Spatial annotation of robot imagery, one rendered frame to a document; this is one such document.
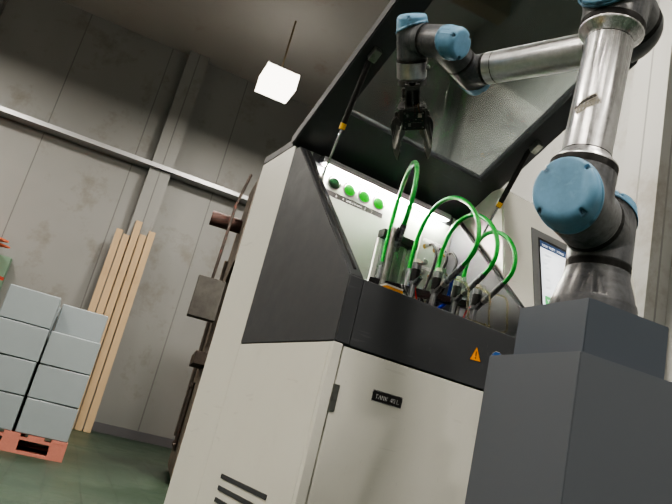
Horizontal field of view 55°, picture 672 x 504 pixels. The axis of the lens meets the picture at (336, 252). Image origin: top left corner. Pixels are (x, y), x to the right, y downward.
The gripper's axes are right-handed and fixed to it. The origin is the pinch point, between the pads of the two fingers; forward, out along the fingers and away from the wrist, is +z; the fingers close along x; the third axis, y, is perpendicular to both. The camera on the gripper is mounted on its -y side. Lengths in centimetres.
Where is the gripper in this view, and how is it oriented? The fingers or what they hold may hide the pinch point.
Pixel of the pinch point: (412, 154)
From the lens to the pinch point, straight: 173.7
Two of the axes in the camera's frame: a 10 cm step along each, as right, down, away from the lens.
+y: -0.9, 4.4, -9.0
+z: 0.6, 9.0, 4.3
